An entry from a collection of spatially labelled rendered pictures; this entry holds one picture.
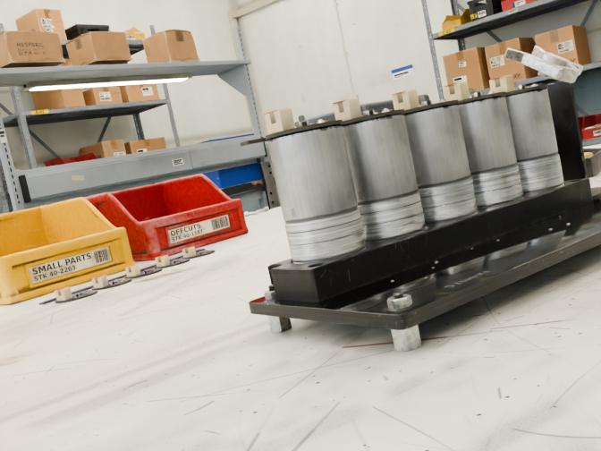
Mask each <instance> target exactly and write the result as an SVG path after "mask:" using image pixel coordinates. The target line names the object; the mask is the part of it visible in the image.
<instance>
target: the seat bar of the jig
mask: <svg viewBox="0 0 601 451"><path fill-rule="evenodd" d="M563 183H564V185H563V186H561V187H557V188H553V189H550V190H546V191H538V192H532V193H527V194H523V195H522V197H524V199H521V200H516V201H514V202H510V203H506V204H502V205H497V206H493V207H487V208H478V210H477V212H478V214H475V215H473V216H470V217H464V218H460V219H456V220H452V221H447V222H443V223H436V224H430V225H426V226H425V227H426V229H427V230H425V231H423V232H420V233H417V234H413V235H409V236H405V237H402V238H397V239H393V240H388V241H382V242H376V243H366V245H365V246H367V249H366V250H364V251H360V252H358V253H355V254H352V255H349V256H345V257H341V258H338V259H334V260H326V261H320V262H314V263H307V264H292V262H293V260H292V259H288V260H283V261H280V262H277V263H275V264H271V265H270V266H268V267H267V268H268V272H269V276H270V281H271V285H274V287H275V294H276V299H277V300H289V301H302V302H322V301H324V300H327V299H329V298H332V297H335V296H336V295H339V294H344V293H346V292H349V291H351V290H354V289H356V288H359V287H362V286H364V285H368V284H371V283H373V282H376V281H378V280H381V279H383V278H386V277H389V276H392V275H395V274H398V273H400V272H403V271H405V270H408V269H410V268H415V267H417V266H419V265H422V264H425V263H427V262H429V261H432V260H436V259H439V258H442V257H443V256H446V255H449V254H452V253H454V252H457V251H461V250H463V249H466V248H469V247H470V246H473V245H476V244H479V243H482V242H485V241H488V240H490V239H493V238H496V237H497V236H500V235H503V234H507V233H510V232H512V231H515V230H517V229H520V228H523V227H524V226H529V225H532V224H534V223H536V222H539V221H542V220H544V219H547V218H550V217H553V216H556V215H559V214H561V213H563V212H566V211H568V210H571V209H574V208H577V207H580V206H583V205H586V204H588V203H590V202H593V197H592V191H591V186H590V180H589V178H584V179H576V180H568V181H563Z"/></svg>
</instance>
